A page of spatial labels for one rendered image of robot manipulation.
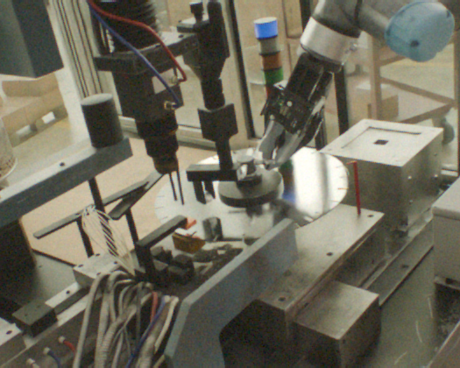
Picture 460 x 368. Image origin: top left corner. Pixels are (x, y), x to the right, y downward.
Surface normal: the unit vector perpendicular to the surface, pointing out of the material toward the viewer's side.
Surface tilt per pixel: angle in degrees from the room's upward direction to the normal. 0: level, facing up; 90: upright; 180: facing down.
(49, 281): 0
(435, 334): 0
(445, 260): 90
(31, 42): 90
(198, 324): 90
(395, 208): 90
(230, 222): 0
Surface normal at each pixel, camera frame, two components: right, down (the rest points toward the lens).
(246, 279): 0.75, 0.18
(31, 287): -0.17, -0.88
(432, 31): 0.54, 0.58
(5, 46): -0.64, 0.43
